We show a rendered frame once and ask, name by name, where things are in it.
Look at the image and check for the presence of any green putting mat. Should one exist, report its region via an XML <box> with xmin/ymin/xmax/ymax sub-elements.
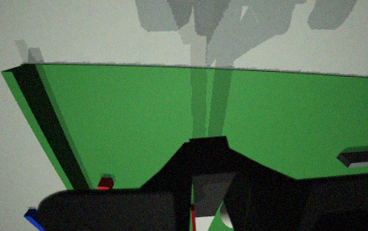
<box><xmin>35</xmin><ymin>63</ymin><xmax>368</xmax><ymax>189</ymax></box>

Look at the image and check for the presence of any white ball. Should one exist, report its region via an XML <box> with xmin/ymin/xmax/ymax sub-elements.
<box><xmin>220</xmin><ymin>203</ymin><xmax>233</xmax><ymax>228</ymax></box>

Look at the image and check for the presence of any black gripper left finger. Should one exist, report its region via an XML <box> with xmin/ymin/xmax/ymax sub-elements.
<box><xmin>37</xmin><ymin>142</ymin><xmax>192</xmax><ymax>231</ymax></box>

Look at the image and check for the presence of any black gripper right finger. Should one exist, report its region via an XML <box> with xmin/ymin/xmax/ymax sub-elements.
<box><xmin>223</xmin><ymin>149</ymin><xmax>368</xmax><ymax>231</ymax></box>

